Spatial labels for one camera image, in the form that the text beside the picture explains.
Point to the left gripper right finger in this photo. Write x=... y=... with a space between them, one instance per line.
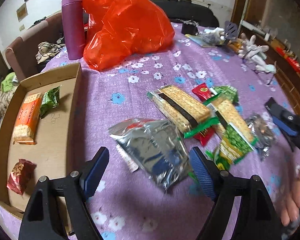
x=256 y=219

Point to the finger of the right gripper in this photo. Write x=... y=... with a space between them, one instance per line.
x=289 y=138
x=282 y=118

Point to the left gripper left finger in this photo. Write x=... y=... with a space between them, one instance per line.
x=42 y=217

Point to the silver foil snack pack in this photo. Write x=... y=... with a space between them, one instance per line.
x=264 y=137

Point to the red nut snack bag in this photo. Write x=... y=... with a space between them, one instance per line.
x=20 y=176

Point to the green cracker pack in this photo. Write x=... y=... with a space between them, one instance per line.
x=221 y=106
x=188 y=114

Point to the green pea snack bag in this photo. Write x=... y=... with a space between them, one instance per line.
x=233 y=147

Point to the red snack packet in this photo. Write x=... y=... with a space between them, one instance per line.
x=204 y=136

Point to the red candy bar packet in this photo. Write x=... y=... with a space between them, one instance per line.
x=202 y=92

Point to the orange cracker pack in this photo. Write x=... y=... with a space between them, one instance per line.
x=27 y=119

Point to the person right hand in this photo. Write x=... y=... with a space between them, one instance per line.
x=290 y=211

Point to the wooden side cabinet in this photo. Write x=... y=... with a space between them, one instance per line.
x=287 y=77

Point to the small green snack packet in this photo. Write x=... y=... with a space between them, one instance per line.
x=230 y=92

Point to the white gloves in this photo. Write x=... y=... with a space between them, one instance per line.
x=247 y=50

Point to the cardboard tray box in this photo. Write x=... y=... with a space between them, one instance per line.
x=51 y=152

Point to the purple floral tablecloth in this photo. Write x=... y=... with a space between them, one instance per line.
x=142 y=113

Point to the grey phone stand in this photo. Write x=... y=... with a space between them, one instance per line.
x=230 y=31

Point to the booklet on table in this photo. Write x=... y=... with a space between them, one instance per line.
x=198 y=40

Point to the small black box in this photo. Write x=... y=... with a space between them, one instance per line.
x=189 y=27

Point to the green packet in tray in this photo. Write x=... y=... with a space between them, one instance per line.
x=50 y=100

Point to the green cloth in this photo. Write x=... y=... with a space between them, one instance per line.
x=9 y=82

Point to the black sofa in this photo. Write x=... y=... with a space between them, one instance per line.
x=177 y=10

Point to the brown armchair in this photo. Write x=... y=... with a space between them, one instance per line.
x=21 y=53

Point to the patterned cloth on chair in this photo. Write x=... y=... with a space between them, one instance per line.
x=47 y=50

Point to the red plastic bag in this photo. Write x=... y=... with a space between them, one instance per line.
x=120 y=28

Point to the purple thermos bottle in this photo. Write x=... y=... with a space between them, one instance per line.
x=73 y=27

